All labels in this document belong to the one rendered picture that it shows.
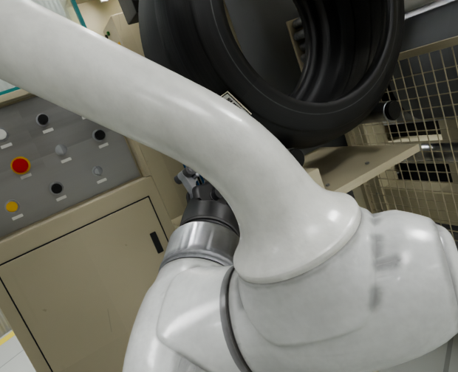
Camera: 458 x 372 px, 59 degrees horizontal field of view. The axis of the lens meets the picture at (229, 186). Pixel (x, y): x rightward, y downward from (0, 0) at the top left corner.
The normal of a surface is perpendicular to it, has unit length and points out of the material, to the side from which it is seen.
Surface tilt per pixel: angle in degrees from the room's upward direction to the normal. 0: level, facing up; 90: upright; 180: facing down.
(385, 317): 78
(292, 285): 89
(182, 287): 17
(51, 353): 90
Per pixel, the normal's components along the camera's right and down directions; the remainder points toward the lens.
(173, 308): -0.48, -0.70
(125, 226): 0.43, 0.06
